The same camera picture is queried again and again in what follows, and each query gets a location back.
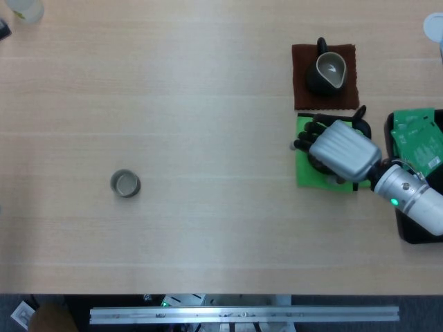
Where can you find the frosted glass bottle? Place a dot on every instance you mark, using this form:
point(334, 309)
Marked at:
point(29, 10)

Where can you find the brown round stool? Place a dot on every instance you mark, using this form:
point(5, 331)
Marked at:
point(52, 320)

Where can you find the white floor socket box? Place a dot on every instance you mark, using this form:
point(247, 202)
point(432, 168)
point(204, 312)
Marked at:
point(22, 314)

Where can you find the white round plastic lid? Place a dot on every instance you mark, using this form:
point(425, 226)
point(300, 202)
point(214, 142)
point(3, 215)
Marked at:
point(434, 27)

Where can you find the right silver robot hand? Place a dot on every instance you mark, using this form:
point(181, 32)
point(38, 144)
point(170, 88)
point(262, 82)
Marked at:
point(346, 148)

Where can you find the aluminium profile rail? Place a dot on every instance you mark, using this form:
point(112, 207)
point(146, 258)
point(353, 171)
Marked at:
point(242, 314)

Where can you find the black plastic tray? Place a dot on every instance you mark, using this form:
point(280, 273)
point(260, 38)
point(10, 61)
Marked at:
point(415, 235)

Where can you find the small dark tea cup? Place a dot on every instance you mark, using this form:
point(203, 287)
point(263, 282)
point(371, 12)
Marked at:
point(125, 192)

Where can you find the brown cloth mat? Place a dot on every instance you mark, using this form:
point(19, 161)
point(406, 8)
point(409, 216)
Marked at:
point(301, 69)

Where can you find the green microfiber cloth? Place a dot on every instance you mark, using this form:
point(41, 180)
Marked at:
point(306, 176)

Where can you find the green tea packet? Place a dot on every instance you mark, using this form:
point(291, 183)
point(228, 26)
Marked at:
point(420, 148)
point(412, 117)

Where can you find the dark ceramic pouring pitcher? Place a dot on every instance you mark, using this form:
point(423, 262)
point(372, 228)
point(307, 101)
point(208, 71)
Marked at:
point(316, 84)

